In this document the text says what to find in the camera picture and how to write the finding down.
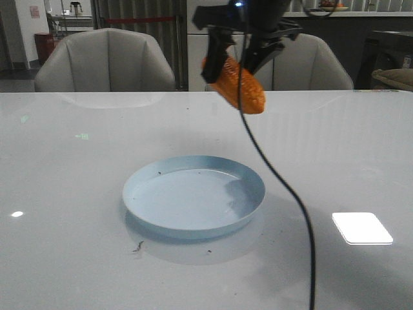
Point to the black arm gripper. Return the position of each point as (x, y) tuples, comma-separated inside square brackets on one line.
[(259, 18)]

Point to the orange toy corn cob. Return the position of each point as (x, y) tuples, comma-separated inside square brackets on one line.
[(252, 93)]

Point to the light blue round plate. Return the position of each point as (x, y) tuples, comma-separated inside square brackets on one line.
[(194, 197)]

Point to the white cabinet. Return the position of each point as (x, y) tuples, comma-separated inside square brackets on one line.
[(197, 46)]

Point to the grey upholstered chair right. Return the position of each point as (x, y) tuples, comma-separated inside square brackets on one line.
[(305, 63)]

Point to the grey upholstered chair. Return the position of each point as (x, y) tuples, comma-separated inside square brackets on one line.
[(305, 63), (106, 60)]

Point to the fruit bowl on counter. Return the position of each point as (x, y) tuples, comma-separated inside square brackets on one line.
[(332, 6)]

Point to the grey upholstered chair left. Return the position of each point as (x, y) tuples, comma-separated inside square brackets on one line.
[(106, 60)]

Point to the olive cushioned seat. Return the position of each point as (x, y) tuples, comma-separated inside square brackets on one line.
[(397, 79)]

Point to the red bin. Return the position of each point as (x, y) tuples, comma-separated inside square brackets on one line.
[(44, 45)]

